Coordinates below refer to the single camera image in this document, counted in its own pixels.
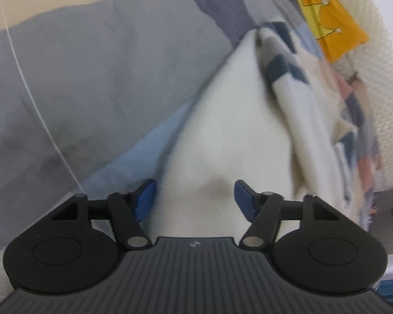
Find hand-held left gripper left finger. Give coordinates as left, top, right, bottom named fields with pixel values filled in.
left=49, top=178, right=158, bottom=249

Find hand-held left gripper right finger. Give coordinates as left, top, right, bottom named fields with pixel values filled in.
left=234, top=179, right=343, bottom=249

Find checked patchwork duvet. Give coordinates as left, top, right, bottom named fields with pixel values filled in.
left=0, top=0, right=382, bottom=259

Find cream quilted headboard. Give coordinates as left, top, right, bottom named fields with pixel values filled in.
left=314, top=0, right=393, bottom=192

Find yellow crown pillow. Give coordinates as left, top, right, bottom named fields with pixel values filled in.
left=291, top=0, right=370, bottom=63

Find thin white cable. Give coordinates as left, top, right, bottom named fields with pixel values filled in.
left=0, top=0, right=87, bottom=197

